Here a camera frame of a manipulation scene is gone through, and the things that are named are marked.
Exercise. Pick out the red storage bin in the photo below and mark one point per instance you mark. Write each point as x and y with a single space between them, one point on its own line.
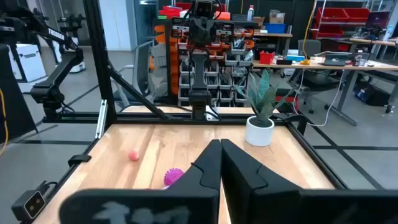
171 12

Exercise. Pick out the white Trossen box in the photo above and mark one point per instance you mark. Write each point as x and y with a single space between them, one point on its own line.
31 62

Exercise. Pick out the wooden top desk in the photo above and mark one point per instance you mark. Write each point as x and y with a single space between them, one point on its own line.
311 66

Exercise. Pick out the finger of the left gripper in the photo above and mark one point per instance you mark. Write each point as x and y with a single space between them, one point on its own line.
196 31
208 31

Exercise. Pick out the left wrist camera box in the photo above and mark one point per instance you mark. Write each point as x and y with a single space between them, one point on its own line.
203 9

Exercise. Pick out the black panel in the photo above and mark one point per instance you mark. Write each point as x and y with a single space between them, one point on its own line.
15 109

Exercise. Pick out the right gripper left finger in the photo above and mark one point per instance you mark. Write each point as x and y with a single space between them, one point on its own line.
149 205

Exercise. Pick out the white bottle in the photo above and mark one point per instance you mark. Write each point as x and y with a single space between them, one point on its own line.
250 14

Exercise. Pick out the magenta white striped ball fruit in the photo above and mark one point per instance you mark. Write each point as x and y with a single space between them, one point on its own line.
172 176

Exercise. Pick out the small pink round fruit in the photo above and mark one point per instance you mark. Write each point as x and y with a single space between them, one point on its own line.
133 155

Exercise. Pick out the silver metal bracket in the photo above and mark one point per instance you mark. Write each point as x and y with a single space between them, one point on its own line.
101 118

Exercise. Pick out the shelf with red bins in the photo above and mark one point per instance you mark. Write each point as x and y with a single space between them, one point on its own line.
332 15

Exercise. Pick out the black aluminium table frame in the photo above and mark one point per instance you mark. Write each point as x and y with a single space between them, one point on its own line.
102 62

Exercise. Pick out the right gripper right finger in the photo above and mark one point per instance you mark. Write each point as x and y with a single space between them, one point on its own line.
280 205

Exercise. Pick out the grey laptop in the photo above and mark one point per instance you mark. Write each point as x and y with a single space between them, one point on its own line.
335 59

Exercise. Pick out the blue storage bin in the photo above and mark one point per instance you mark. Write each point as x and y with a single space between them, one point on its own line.
275 28

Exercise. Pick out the black office chair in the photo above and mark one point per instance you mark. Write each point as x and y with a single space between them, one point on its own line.
309 48

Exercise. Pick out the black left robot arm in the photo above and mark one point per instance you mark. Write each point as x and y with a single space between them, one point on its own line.
199 77

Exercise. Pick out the small red bin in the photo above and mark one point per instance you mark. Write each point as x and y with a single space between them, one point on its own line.
266 58

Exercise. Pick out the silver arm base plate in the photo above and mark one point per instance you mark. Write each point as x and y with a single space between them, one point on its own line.
212 114

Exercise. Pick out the cardboard box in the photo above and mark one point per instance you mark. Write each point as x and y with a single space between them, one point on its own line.
276 18

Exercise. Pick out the black bag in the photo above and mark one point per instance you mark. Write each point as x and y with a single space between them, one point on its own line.
373 95

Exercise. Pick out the black Trossen robot arm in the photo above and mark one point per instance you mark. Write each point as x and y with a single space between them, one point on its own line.
59 70

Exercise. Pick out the parts bin rack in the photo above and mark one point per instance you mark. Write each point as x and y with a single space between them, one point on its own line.
230 77

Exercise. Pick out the black table edge bracket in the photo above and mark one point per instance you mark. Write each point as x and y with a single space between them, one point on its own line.
79 159

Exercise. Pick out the grey office chair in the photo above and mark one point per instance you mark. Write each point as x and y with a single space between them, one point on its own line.
157 71

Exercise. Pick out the black table-level camera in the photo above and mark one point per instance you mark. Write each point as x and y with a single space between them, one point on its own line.
31 203

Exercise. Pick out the green plant in white pot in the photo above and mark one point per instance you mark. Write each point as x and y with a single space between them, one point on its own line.
259 135

